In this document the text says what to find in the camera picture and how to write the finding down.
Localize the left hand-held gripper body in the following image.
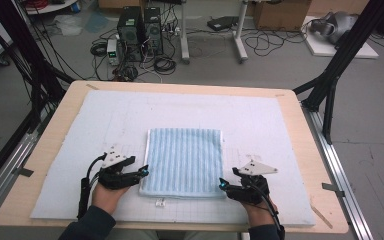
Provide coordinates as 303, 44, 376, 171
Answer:
97, 145, 141, 190

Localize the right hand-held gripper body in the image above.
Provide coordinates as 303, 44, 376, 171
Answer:
228, 159, 279, 205

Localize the blue striped towel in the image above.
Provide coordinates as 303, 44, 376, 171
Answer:
138, 127, 228, 208

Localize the person's right hand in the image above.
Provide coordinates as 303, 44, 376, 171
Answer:
243, 199, 276, 228

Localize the person's left hand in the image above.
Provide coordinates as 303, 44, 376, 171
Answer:
91, 182, 131, 216

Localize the white foam mat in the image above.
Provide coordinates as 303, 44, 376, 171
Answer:
29, 89, 317, 228

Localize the black tape piece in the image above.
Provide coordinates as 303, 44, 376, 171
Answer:
321, 182, 346, 198
13, 167, 34, 178

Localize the white power supply unit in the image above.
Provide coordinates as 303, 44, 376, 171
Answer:
106, 38, 119, 66

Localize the black computer tower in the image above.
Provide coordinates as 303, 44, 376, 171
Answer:
143, 6, 164, 56
117, 5, 145, 63

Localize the clear plastic sheet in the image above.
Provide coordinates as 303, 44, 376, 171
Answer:
53, 14, 84, 37

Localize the black flat box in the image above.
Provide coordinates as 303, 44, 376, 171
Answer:
207, 15, 239, 32

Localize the white floor board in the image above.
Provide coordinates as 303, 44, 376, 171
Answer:
302, 15, 379, 60

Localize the cardboard box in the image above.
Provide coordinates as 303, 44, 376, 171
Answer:
253, 0, 313, 32

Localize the white round table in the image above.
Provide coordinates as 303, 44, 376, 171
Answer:
24, 0, 79, 16

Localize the grey rounded device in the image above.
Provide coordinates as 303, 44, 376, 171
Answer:
309, 11, 359, 44

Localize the right hand-held gripper cable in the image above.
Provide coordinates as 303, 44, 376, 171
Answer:
251, 181, 285, 234

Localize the hand-held gripper cable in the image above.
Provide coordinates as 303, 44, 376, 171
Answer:
251, 181, 285, 234
77, 153, 108, 220

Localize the left hand-held gripper cable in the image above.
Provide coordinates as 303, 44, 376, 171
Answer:
77, 153, 108, 220

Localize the aluminium rail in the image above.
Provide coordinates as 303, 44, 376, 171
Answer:
0, 109, 58, 224
301, 103, 374, 240

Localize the coiled black cable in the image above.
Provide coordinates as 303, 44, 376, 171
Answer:
153, 56, 178, 76
89, 41, 108, 58

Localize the loose black floor cable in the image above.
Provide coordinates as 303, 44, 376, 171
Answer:
244, 28, 309, 58

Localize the white metal table frame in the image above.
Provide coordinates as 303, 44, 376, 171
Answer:
179, 0, 249, 65

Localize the black metal frame strut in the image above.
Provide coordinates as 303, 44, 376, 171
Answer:
293, 0, 384, 144
0, 0, 76, 134

